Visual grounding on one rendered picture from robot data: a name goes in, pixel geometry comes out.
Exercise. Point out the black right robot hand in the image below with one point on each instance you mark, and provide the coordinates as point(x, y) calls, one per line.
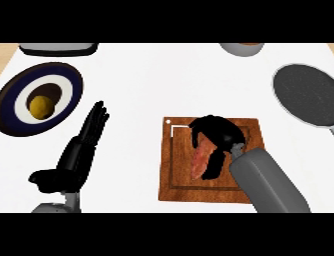
point(219, 131)

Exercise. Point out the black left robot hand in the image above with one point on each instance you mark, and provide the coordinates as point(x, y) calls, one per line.
point(78, 156)

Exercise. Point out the reddish sweet potato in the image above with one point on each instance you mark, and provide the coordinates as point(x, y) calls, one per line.
point(200, 160)

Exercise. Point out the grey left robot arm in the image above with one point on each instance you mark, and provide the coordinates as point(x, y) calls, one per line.
point(59, 204)

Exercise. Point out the brown wooden cutting board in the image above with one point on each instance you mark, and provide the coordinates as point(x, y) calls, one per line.
point(177, 166)

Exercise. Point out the dark grey frying pan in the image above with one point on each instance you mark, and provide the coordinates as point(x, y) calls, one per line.
point(312, 96)

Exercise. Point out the yellow round fruit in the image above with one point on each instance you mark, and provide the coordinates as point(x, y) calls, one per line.
point(42, 106)

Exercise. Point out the dark blue and white plate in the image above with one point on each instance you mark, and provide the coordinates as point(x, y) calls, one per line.
point(12, 110)

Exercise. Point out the grey bowl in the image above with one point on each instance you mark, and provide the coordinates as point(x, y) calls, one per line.
point(241, 49)

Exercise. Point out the dark grey appliance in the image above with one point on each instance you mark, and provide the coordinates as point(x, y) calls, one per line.
point(59, 49)

